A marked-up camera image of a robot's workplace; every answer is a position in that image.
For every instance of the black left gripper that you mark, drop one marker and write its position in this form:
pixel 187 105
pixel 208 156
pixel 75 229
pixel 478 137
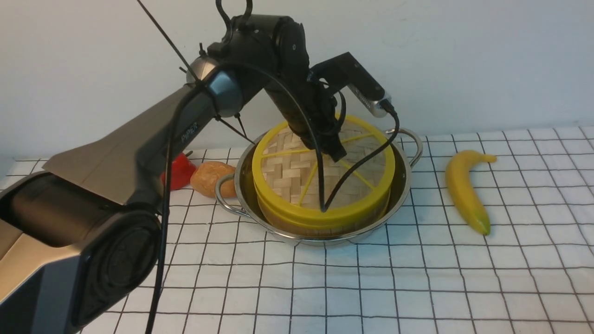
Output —
pixel 308 108

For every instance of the yellow woven steamer lid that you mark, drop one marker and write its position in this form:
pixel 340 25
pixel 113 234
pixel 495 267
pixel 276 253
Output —
pixel 281 160

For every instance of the yellow bamboo steamer basket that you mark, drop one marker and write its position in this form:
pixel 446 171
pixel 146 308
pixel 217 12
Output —
pixel 353 208

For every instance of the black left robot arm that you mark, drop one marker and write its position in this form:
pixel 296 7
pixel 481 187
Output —
pixel 81 234

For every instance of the stainless steel pot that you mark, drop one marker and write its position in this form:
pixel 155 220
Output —
pixel 249 208

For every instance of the yellow banana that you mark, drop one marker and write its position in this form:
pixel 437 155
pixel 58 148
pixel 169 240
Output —
pixel 462 193

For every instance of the brown potato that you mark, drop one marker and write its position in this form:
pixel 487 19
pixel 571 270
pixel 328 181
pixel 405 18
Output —
pixel 206 176

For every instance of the red bell pepper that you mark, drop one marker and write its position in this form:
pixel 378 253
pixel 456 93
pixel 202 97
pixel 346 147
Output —
pixel 181 172

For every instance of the white checkered tablecloth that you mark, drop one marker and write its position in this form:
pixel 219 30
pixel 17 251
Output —
pixel 426 272

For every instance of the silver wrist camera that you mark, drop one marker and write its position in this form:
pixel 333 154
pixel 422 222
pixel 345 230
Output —
pixel 345 71

